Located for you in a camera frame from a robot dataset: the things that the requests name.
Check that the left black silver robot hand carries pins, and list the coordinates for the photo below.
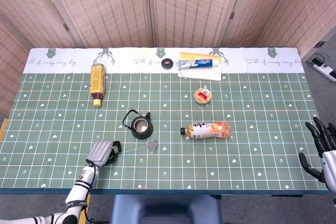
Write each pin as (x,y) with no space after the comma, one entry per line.
(101,153)

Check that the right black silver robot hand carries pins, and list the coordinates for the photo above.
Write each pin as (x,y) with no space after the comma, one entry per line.
(329,161)

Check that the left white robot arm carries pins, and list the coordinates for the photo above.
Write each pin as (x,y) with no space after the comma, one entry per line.
(78,192)

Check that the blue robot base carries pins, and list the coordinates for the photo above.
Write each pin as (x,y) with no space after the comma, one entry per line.
(165,209)

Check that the black cast iron teapot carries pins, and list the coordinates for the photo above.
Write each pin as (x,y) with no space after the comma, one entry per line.
(143,134)

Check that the yellow label tea bottle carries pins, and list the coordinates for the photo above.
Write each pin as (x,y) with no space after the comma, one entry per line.
(97,82)

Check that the yellow floor tape strip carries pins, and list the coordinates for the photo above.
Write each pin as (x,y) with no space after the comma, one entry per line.
(86,213)
(3,128)

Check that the white power strip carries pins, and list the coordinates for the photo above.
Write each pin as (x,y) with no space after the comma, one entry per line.
(326,71)

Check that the green grid tablecloth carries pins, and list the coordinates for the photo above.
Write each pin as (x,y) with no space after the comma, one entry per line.
(236,142)

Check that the orange juice bottle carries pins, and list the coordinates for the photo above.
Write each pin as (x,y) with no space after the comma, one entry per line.
(207,130)

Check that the black round lid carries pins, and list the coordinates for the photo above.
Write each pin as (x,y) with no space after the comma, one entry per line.
(167,63)

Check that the round tin red label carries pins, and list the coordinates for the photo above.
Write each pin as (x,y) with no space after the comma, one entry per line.
(202,95)

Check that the white paper sheet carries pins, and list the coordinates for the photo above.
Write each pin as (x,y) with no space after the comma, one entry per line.
(202,74)

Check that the blue white toothpaste tube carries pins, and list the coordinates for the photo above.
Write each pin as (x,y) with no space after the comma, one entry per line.
(197,63)

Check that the bamboo folding screen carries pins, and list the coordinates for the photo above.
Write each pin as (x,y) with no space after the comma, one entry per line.
(118,6)

